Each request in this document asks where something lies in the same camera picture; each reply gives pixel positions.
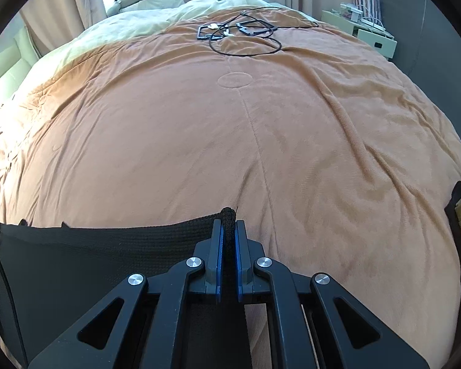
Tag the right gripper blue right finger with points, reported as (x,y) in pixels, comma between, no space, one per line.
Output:
(263,280)

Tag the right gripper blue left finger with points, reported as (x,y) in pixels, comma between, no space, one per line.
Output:
(182,332)

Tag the black t-shirt with patterned trim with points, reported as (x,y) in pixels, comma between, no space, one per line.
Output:
(77,297)

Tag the orange bed blanket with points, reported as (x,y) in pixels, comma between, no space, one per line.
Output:
(334,158)

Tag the white bedside drawer cabinet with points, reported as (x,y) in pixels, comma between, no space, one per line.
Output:
(383,42)

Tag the cream bed blanket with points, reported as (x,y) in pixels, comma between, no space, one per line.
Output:
(137,23)

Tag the striped paper bag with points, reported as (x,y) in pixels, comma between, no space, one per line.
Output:
(371,11)

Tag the cream upholstered headboard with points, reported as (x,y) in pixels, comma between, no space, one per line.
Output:
(16,61)

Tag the beige left curtain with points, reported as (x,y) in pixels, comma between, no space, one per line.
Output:
(53,23)

